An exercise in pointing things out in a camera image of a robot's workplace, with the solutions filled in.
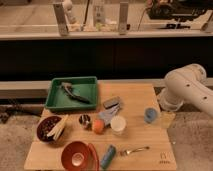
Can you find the red plate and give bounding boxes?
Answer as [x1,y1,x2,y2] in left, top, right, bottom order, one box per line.
[88,143,99,171]

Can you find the metal fork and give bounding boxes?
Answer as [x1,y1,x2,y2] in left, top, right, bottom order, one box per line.
[119,146,150,156]

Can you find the dark brown bowl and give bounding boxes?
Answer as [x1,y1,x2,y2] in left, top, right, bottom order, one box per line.
[37,116,61,142]

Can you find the blue cup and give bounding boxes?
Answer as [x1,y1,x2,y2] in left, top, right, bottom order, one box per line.
[144,108,158,123]

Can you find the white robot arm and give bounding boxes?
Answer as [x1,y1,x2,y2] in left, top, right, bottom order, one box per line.
[159,64,213,117]

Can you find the wooden board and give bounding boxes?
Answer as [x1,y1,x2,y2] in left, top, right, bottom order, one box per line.
[24,83,177,171]

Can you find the small metal cup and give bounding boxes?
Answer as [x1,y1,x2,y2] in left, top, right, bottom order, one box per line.
[79,114,91,130]

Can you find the dark grey rectangular block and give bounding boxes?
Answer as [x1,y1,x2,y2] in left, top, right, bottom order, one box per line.
[103,97,120,109]

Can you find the grey-blue towel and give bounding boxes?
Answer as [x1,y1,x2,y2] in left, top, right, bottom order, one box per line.
[98,105,120,126]

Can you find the white plastic cup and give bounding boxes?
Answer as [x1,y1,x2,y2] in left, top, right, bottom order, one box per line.
[110,116,126,135]

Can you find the orange fruit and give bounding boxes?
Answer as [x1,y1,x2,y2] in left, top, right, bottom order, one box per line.
[92,119,105,134]

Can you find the left metal post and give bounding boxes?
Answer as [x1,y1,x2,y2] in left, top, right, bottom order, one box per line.
[53,1,69,36]

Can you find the blue-green cylinder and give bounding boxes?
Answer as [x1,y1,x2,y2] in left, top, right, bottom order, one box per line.
[100,145,116,169]

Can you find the red bowl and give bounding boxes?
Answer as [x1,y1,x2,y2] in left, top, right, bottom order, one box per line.
[61,141,90,171]

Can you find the black machine in background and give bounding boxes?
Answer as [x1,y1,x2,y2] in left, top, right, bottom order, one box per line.
[146,0,213,22]

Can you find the metal post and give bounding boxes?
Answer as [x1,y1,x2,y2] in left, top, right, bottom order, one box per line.
[53,1,69,36]
[118,2,129,35]

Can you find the dark tongs in tray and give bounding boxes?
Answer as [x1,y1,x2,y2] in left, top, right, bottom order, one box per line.
[61,82,90,104]

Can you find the green plastic tray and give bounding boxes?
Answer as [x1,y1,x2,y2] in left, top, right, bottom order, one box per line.
[45,76,98,112]

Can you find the right metal post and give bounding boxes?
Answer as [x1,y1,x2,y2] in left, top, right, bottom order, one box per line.
[118,2,129,35]

